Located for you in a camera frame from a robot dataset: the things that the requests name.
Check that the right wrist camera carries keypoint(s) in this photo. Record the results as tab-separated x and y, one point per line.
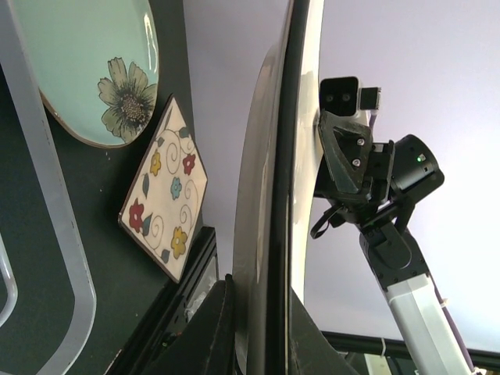
345	97

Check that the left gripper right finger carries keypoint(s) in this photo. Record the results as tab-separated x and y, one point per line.
311	353

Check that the white square plate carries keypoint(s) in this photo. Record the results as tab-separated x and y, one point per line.
279	164

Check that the green floral plate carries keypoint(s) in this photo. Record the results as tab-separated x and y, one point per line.
96	64

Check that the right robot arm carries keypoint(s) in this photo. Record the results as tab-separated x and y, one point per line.
404	277

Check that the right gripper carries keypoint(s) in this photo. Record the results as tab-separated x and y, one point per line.
357	176

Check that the white wire dish rack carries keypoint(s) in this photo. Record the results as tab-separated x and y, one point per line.
48	300

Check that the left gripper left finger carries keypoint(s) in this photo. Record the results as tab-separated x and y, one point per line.
206	346

